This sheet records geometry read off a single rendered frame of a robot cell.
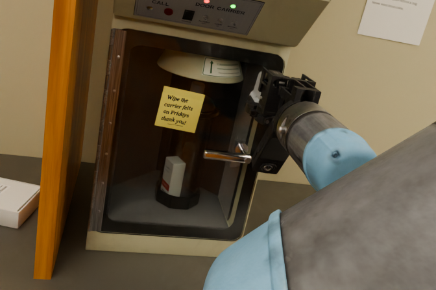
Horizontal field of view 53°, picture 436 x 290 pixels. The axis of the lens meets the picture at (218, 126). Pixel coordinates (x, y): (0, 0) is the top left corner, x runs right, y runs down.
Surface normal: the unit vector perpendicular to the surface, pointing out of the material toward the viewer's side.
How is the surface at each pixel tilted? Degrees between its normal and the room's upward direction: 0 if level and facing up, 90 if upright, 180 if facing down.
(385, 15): 90
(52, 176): 90
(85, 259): 0
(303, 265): 51
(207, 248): 90
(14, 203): 0
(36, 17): 90
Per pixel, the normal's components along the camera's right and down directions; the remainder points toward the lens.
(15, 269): 0.20, -0.92
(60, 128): 0.18, 0.36
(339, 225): -0.58, -0.69
